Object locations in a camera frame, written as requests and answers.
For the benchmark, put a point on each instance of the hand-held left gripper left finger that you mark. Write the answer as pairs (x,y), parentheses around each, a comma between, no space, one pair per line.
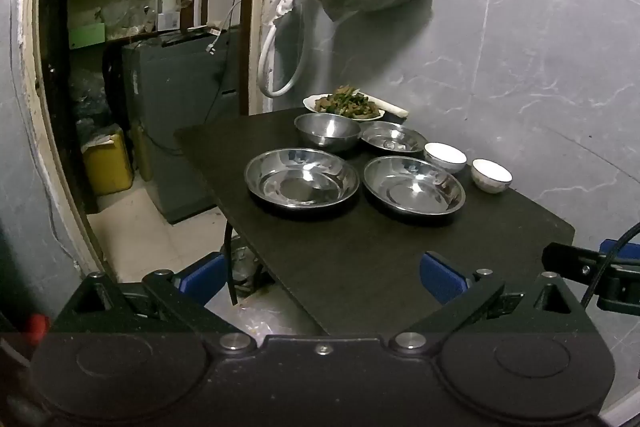
(202,279)

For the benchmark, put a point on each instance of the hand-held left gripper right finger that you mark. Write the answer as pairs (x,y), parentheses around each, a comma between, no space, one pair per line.
(442,279)

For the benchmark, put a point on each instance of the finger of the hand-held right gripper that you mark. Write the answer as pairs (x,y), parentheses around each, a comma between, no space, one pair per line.
(625,249)
(570,259)

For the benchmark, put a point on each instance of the large stainless steel plate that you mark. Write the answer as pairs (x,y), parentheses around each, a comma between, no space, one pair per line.
(302,179)
(415,187)

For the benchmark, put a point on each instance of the white ceramic bowl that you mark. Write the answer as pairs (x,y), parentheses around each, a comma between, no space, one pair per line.
(445,157)
(491,177)

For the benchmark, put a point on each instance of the small stainless steel plate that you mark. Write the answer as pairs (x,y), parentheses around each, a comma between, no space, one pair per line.
(394,139)

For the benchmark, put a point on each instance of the stainless steel bowl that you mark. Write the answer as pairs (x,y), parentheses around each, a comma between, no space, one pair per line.
(327,132)

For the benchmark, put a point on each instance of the olive jerrycan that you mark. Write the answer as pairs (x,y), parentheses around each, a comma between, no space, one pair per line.
(142,152)

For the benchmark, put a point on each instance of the yellow jerrycan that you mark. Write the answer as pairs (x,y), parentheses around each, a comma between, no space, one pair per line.
(107,164)

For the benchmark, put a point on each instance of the grey cabinet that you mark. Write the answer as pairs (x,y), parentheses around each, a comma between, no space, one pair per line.
(180,122)

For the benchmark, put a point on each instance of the small red object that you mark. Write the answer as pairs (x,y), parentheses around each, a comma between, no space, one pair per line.
(39,327)

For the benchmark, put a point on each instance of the white cylindrical tube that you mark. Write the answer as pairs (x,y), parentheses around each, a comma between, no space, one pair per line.
(395,108)

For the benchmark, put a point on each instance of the white plate of stir-fried greens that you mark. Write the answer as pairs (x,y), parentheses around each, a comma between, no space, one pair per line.
(345,104)

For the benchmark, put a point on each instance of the crumpled clear plastic bag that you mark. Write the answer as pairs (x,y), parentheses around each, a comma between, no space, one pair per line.
(95,107)

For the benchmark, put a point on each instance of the green box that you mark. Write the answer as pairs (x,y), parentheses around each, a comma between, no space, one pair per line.
(87,37)

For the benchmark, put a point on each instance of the small white box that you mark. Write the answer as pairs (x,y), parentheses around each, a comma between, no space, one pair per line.
(169,13)

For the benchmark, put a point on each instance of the white door frame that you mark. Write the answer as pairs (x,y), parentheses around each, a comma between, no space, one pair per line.
(30,57)

